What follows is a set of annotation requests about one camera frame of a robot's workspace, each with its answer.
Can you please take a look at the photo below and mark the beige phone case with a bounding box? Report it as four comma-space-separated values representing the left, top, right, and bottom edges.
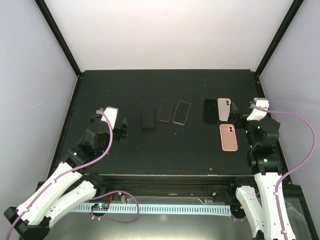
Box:
217, 98, 231, 122

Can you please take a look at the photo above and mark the pink phone case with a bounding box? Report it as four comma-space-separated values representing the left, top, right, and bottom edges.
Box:
219, 124, 238, 152

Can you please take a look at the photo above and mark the black phone case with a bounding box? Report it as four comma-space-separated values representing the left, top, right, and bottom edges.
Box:
203, 99, 218, 124

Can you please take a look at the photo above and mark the black phone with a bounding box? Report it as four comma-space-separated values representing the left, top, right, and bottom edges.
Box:
157, 98, 174, 123

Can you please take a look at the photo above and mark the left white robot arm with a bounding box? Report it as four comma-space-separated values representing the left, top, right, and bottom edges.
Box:
4, 116, 128, 240

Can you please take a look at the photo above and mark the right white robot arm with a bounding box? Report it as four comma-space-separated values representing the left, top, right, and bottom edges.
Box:
227, 98, 296, 240

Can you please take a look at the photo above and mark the left controller board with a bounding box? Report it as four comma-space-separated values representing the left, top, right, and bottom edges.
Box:
91, 203, 109, 211

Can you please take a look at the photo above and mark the controller board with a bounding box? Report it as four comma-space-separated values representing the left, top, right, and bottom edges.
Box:
91, 203, 109, 211
230, 205, 244, 213

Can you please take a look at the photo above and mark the right controller board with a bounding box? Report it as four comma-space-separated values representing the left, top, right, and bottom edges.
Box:
230, 205, 244, 213

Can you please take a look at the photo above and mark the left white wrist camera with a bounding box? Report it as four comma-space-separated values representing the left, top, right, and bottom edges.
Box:
101, 106, 119, 130

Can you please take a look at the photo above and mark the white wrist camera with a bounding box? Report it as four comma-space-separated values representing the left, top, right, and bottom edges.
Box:
246, 97, 270, 122
101, 106, 119, 130

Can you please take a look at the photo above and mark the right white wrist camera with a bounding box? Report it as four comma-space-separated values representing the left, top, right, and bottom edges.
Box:
246, 97, 270, 122

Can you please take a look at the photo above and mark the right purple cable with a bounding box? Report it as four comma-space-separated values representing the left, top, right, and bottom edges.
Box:
231, 107, 317, 240

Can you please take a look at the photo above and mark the purple cable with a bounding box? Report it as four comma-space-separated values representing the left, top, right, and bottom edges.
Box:
6, 109, 140, 240
231, 107, 317, 240

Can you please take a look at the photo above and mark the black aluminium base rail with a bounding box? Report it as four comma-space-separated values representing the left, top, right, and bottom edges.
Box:
104, 176, 261, 204

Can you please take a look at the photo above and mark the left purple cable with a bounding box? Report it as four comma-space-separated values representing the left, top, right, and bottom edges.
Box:
6, 109, 140, 240

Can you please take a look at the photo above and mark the light blue slotted cable duct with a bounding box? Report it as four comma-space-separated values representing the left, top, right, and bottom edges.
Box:
71, 202, 231, 217

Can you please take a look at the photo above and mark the right black frame post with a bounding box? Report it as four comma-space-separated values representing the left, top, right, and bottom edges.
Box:
254, 0, 305, 76

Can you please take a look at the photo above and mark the black frame post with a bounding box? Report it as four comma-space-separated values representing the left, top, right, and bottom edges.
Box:
34, 0, 83, 78
254, 0, 305, 76

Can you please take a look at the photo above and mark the left black frame post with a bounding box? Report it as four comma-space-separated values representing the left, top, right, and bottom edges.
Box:
34, 0, 83, 78

